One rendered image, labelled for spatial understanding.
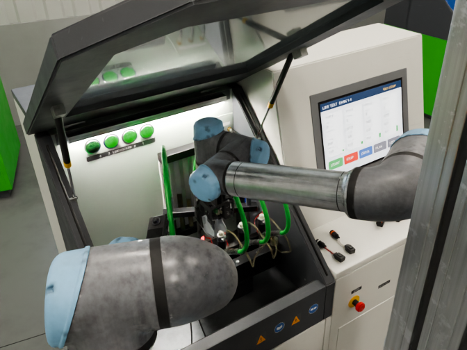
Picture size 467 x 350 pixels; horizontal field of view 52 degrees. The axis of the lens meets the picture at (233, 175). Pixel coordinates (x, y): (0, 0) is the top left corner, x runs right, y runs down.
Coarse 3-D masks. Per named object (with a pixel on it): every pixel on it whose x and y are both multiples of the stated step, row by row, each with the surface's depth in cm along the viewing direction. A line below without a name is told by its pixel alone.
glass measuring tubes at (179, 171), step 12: (192, 144) 164; (168, 156) 158; (180, 156) 160; (192, 156) 165; (168, 168) 161; (180, 168) 166; (192, 168) 167; (180, 180) 166; (180, 192) 168; (180, 204) 171; (192, 204) 177; (168, 228) 175; (180, 228) 177; (192, 228) 178
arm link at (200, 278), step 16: (160, 240) 60; (176, 240) 60; (192, 240) 61; (176, 256) 57; (192, 256) 58; (208, 256) 60; (224, 256) 63; (176, 272) 56; (192, 272) 57; (208, 272) 58; (224, 272) 61; (176, 288) 56; (192, 288) 57; (208, 288) 58; (224, 288) 61; (176, 304) 56; (192, 304) 57; (208, 304) 59; (224, 304) 63; (176, 320) 57; (192, 320) 59
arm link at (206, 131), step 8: (200, 120) 115; (208, 120) 115; (216, 120) 114; (200, 128) 112; (208, 128) 111; (216, 128) 112; (200, 136) 112; (208, 136) 112; (216, 136) 112; (200, 144) 114; (208, 144) 113; (216, 144) 112; (200, 152) 115; (208, 152) 114; (200, 160) 116
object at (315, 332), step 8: (312, 328) 158; (320, 328) 161; (296, 336) 155; (304, 336) 158; (312, 336) 161; (320, 336) 164; (280, 344) 152; (288, 344) 155; (296, 344) 157; (304, 344) 160; (312, 344) 163; (320, 344) 166
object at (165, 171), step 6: (162, 150) 134; (162, 156) 131; (162, 162) 130; (168, 174) 154; (168, 180) 126; (168, 186) 125; (168, 192) 124; (168, 198) 124; (168, 204) 123; (168, 210) 123; (168, 216) 123; (174, 234) 123
